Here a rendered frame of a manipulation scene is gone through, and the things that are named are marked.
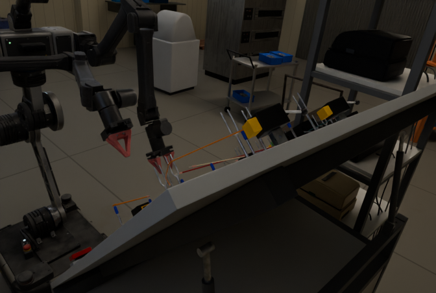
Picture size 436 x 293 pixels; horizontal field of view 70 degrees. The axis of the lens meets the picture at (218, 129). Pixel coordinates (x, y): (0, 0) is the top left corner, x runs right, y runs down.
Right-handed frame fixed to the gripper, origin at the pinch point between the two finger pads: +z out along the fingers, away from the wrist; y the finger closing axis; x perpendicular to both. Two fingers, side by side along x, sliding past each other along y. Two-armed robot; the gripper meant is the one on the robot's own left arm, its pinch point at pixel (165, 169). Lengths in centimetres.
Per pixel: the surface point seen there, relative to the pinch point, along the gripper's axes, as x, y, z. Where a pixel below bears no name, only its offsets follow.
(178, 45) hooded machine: 259, 263, -120
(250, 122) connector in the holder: -78, -32, -17
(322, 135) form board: -95, -40, -15
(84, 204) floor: 160, 19, 30
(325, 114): -74, 3, -10
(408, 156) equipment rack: -64, 102, 35
